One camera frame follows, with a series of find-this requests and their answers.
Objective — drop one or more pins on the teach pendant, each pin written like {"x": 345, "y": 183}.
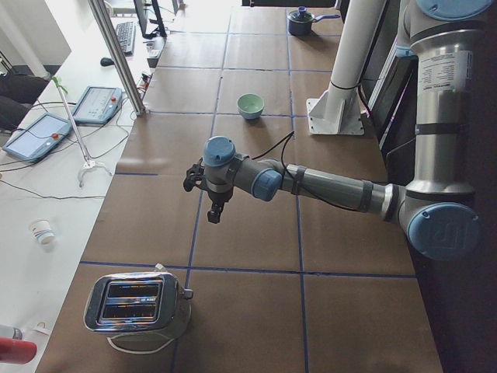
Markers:
{"x": 97, "y": 105}
{"x": 39, "y": 138}

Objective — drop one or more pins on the blue bowl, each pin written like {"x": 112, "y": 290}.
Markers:
{"x": 250, "y": 115}

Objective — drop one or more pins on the white pedestal column with base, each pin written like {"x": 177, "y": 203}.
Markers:
{"x": 337, "y": 111}

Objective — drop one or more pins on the red bottle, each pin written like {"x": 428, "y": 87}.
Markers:
{"x": 14, "y": 349}

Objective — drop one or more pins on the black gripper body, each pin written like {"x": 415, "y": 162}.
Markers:
{"x": 217, "y": 196}

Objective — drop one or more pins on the near teach pendant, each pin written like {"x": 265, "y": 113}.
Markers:
{"x": 39, "y": 138}

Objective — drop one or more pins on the black computer mouse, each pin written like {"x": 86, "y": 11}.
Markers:
{"x": 106, "y": 62}

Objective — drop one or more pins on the black keyboard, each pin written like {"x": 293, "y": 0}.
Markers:
{"x": 125, "y": 33}

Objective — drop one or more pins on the silver toaster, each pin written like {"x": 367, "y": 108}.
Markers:
{"x": 139, "y": 312}

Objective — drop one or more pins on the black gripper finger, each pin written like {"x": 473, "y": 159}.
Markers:
{"x": 214, "y": 214}

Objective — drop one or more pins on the blue saucepan with lid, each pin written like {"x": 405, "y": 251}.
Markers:
{"x": 300, "y": 21}

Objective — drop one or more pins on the green bowl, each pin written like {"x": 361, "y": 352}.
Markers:
{"x": 250, "y": 102}

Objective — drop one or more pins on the aluminium frame post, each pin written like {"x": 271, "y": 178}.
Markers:
{"x": 106, "y": 27}

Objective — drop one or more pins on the paper cup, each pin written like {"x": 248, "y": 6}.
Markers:
{"x": 42, "y": 231}

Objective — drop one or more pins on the far teach pendant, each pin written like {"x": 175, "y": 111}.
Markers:
{"x": 97, "y": 105}

